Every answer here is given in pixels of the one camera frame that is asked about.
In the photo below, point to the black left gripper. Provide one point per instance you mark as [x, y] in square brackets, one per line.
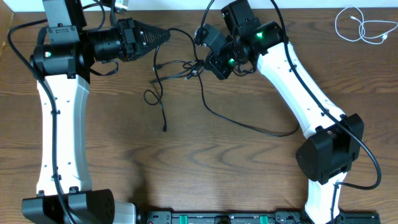
[130, 38]

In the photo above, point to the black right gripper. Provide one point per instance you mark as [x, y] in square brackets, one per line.
[213, 63]

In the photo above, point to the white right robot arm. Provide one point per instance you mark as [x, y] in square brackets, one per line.
[332, 138]

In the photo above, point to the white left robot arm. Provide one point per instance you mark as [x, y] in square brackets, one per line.
[64, 192]

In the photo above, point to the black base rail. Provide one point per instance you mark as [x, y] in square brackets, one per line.
[280, 217]

